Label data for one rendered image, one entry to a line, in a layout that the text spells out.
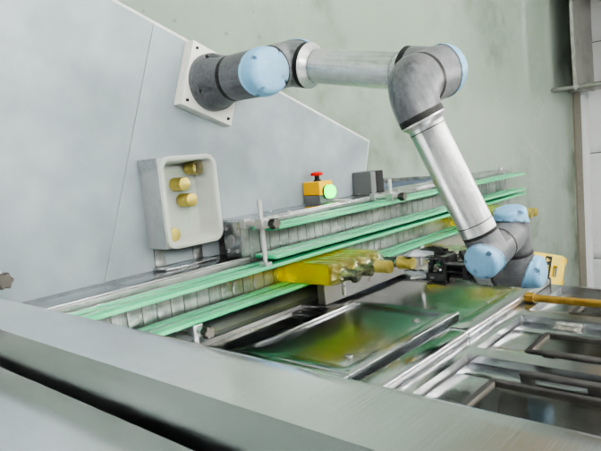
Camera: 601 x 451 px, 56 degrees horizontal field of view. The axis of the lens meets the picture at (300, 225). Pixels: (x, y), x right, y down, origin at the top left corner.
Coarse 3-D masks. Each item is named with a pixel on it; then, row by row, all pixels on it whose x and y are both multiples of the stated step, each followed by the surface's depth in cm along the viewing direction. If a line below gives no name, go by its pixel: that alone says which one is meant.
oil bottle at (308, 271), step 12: (288, 264) 155; (300, 264) 152; (312, 264) 149; (324, 264) 147; (336, 264) 146; (288, 276) 155; (300, 276) 152; (312, 276) 149; (324, 276) 147; (336, 276) 145
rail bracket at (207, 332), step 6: (198, 324) 127; (180, 330) 132; (186, 330) 129; (192, 330) 126; (198, 330) 126; (204, 330) 124; (210, 330) 124; (192, 336) 127; (198, 336) 128; (204, 336) 124; (210, 336) 124; (198, 342) 128
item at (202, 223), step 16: (160, 160) 135; (176, 160) 138; (192, 160) 145; (208, 160) 146; (160, 176) 134; (176, 176) 146; (192, 176) 150; (208, 176) 148; (176, 192) 146; (192, 192) 150; (208, 192) 148; (176, 208) 146; (192, 208) 150; (208, 208) 149; (176, 224) 146; (192, 224) 150; (208, 224) 150; (192, 240) 143; (208, 240) 145
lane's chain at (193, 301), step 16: (432, 224) 224; (448, 224) 234; (368, 240) 191; (384, 240) 198; (400, 240) 206; (272, 272) 157; (208, 288) 140; (224, 288) 144; (240, 288) 148; (256, 288) 152; (160, 304) 130; (176, 304) 133; (192, 304) 137; (208, 304) 140; (112, 320) 121; (128, 320) 124; (144, 320) 127; (160, 320) 130
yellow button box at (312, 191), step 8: (304, 184) 184; (312, 184) 182; (320, 184) 181; (304, 192) 185; (312, 192) 183; (320, 192) 181; (304, 200) 185; (312, 200) 183; (320, 200) 181; (328, 200) 184
